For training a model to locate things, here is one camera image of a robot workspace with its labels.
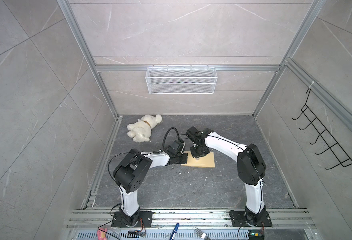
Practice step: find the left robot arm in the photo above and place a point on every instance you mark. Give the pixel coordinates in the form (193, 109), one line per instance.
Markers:
(132, 170)

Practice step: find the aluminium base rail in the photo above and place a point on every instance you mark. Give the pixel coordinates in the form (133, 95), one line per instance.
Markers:
(218, 224)

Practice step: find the black wire hook rack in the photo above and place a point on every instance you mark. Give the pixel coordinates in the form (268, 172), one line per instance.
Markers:
(332, 145)

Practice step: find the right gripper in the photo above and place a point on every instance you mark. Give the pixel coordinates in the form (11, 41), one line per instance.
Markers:
(196, 155)

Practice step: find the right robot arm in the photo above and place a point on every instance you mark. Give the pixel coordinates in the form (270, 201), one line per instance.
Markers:
(250, 167)

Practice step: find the blue marker pen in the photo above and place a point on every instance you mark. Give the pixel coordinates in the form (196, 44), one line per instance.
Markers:
(174, 232)

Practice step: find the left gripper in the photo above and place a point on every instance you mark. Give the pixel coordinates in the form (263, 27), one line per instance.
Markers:
(185, 157)

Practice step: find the white teddy bear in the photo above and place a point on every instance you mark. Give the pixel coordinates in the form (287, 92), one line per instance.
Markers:
(141, 131)

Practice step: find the silver fork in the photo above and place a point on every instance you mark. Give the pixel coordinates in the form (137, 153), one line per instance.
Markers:
(201, 234)

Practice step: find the yellow envelope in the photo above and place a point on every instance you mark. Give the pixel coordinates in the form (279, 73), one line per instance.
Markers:
(202, 162)

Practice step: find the pink object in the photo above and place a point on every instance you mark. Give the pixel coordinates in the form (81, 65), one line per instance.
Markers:
(102, 234)

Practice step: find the white wire mesh basket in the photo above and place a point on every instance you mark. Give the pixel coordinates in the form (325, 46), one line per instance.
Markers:
(181, 80)

